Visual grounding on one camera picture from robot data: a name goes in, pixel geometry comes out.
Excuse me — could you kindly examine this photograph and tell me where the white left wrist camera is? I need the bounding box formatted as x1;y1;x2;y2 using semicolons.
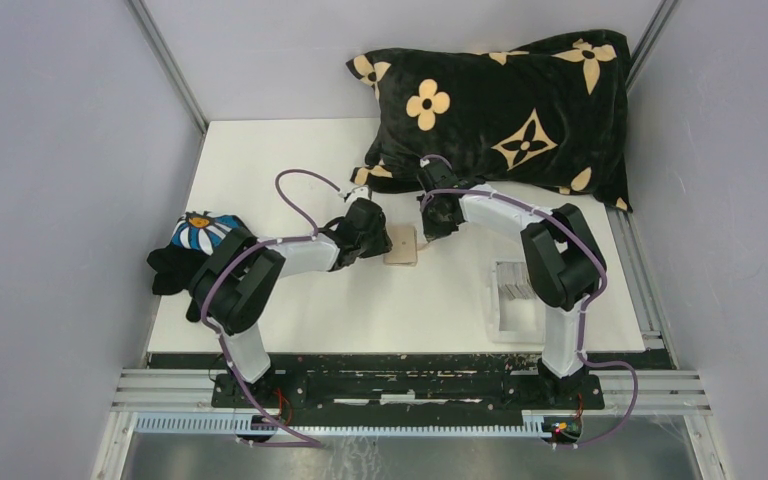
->
342;186;372;205

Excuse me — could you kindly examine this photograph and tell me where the clear plastic card box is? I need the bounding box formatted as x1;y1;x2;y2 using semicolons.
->
485;259;546;346

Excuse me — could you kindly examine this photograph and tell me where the stack of cards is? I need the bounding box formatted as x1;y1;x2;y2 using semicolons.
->
495;261;537;300

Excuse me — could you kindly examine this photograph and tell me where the black blue flower cloth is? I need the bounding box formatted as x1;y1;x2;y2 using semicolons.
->
146;211;257;329

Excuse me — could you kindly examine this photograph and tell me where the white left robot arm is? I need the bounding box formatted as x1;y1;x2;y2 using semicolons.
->
188;198;392;407

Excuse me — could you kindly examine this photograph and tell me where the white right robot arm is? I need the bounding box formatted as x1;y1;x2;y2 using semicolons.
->
417;155;607;408

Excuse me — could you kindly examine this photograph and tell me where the beige leather card holder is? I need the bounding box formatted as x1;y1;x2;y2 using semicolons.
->
383;224;430;267

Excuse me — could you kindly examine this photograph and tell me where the slotted cable duct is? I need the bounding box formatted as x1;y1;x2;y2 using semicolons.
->
134;412;561;440

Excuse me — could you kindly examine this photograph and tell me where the black floral pillow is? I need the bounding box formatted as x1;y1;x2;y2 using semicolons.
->
347;29;632;211

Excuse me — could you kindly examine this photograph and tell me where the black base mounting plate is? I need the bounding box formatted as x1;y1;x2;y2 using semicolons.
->
211;370;605;427

